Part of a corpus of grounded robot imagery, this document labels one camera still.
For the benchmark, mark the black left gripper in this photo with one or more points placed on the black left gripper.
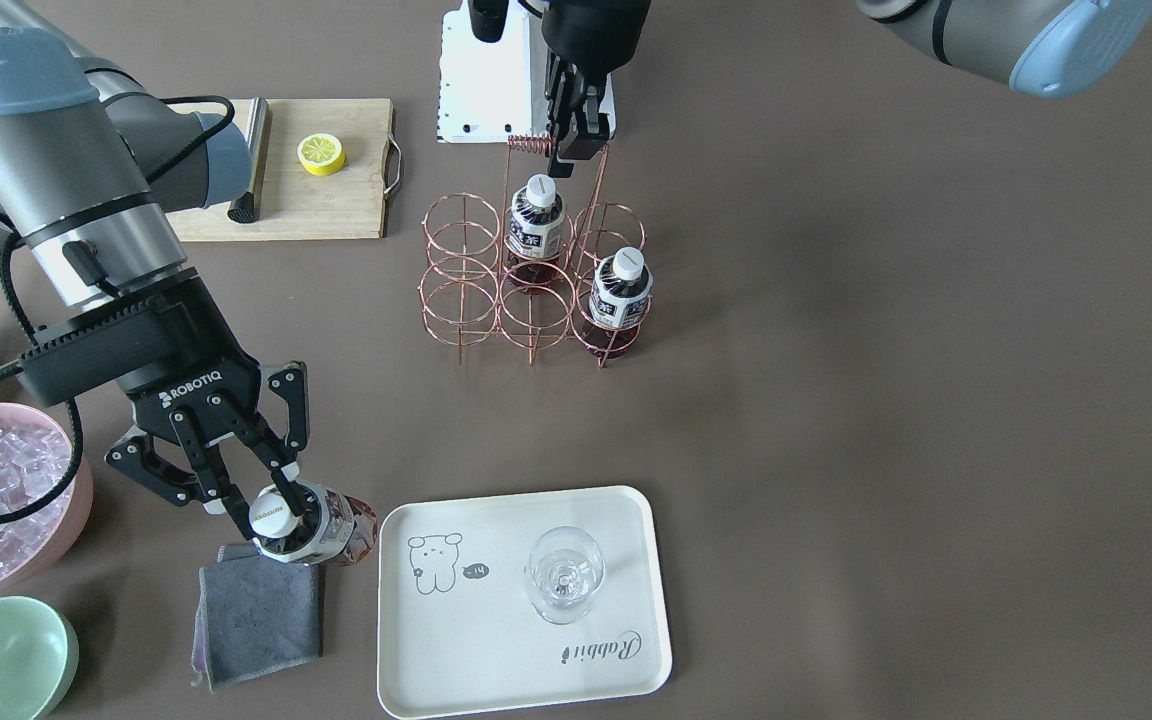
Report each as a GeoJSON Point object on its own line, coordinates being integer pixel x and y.
{"type": "Point", "coordinates": [594, 32]}

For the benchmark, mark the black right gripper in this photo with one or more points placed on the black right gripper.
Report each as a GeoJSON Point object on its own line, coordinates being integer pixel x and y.
{"type": "Point", "coordinates": [198, 372]}

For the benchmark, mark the tea bottle white cap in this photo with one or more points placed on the tea bottle white cap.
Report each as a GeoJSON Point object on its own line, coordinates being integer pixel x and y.
{"type": "Point", "coordinates": [620, 294]}
{"type": "Point", "coordinates": [537, 219]}
{"type": "Point", "coordinates": [334, 529]}

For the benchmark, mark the copper wire bottle basket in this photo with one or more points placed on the copper wire bottle basket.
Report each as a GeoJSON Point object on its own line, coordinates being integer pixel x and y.
{"type": "Point", "coordinates": [470, 294]}

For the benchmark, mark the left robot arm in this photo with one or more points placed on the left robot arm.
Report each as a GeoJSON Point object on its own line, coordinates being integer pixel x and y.
{"type": "Point", "coordinates": [1048, 49]}

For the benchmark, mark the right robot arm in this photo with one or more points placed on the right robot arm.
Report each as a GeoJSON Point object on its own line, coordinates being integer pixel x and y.
{"type": "Point", "coordinates": [90, 167]}

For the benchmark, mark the grey folded cloth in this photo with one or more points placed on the grey folded cloth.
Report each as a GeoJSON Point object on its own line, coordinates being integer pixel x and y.
{"type": "Point", "coordinates": [255, 616]}

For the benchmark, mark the pink bowl of ice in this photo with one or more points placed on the pink bowl of ice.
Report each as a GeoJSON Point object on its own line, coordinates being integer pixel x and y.
{"type": "Point", "coordinates": [34, 454]}

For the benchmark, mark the bamboo cutting board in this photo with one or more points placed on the bamboo cutting board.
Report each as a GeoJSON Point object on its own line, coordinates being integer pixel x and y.
{"type": "Point", "coordinates": [352, 204]}

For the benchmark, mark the half lemon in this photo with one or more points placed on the half lemon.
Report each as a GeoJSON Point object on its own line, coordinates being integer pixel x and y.
{"type": "Point", "coordinates": [321, 154]}

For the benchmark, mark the steel muddler black tip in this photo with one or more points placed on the steel muddler black tip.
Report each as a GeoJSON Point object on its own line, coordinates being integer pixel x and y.
{"type": "Point", "coordinates": [246, 208]}

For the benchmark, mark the cream rabbit tray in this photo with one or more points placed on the cream rabbit tray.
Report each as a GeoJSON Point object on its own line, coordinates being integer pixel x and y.
{"type": "Point", "coordinates": [458, 634]}

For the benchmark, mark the green bowl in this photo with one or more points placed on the green bowl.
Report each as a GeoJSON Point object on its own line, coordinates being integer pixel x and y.
{"type": "Point", "coordinates": [39, 654]}

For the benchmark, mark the clear wine glass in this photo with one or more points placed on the clear wine glass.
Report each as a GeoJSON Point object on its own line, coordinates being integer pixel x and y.
{"type": "Point", "coordinates": [564, 572]}

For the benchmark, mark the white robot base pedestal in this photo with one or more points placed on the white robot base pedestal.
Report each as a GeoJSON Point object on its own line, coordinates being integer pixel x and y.
{"type": "Point", "coordinates": [495, 75]}

